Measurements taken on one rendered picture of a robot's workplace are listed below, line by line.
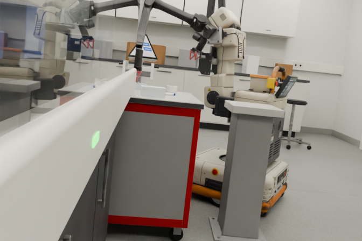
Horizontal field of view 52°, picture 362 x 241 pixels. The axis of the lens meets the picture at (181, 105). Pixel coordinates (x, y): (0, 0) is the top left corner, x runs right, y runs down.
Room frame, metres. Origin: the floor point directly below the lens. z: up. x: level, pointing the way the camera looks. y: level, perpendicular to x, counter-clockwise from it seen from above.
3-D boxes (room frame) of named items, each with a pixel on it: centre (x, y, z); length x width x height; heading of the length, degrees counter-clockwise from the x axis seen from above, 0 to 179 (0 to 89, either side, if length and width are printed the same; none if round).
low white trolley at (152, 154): (2.13, 0.20, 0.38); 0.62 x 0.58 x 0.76; 6
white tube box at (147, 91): (1.95, 0.16, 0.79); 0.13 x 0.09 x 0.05; 101
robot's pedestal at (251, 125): (2.08, -0.41, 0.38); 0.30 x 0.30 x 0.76; 3
